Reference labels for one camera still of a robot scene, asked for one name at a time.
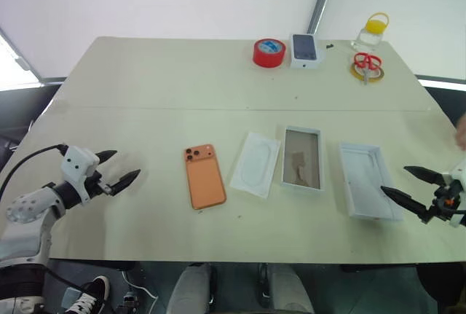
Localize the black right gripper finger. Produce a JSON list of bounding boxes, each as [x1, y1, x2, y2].
[[403, 165, 444, 186], [380, 185, 429, 221]]

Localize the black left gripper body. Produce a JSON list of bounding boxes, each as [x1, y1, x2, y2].
[[85, 170, 114, 199]]

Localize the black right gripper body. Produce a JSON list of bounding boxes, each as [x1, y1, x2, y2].
[[420, 180, 466, 224]]

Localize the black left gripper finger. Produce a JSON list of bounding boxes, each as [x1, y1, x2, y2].
[[95, 149, 119, 165], [108, 168, 142, 197]]

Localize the white box lid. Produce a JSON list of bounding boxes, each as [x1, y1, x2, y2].
[[339, 141, 405, 222]]

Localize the orange smartphone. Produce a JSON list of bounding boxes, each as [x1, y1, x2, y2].
[[183, 142, 227, 211]]

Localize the white box tray with paper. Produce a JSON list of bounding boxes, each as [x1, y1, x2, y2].
[[280, 125, 325, 192]]

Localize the white box with dark phone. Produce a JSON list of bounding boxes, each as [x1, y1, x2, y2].
[[289, 33, 326, 70]]

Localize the person bare hand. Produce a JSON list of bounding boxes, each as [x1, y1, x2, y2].
[[456, 112, 466, 147]]

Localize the black and white sneaker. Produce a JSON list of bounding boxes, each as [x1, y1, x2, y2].
[[64, 275, 111, 314]]

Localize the yellow tape roll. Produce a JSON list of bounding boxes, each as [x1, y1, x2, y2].
[[349, 60, 387, 84]]

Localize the grey rounded shape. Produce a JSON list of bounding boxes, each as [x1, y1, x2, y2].
[[264, 262, 315, 314], [165, 262, 213, 314]]

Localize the white plastic insert sheet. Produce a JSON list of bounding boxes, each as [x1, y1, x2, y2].
[[229, 131, 282, 199]]

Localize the clear jar with yellow lid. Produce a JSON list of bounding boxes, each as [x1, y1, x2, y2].
[[351, 12, 390, 50]]

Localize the red tape roll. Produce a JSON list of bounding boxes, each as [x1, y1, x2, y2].
[[252, 38, 286, 69]]

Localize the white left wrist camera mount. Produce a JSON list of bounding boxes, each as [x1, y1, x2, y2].
[[60, 146, 101, 205]]

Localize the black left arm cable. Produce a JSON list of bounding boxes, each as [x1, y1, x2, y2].
[[0, 144, 70, 202]]

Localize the red handled scissors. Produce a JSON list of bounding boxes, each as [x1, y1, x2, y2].
[[353, 52, 383, 86]]

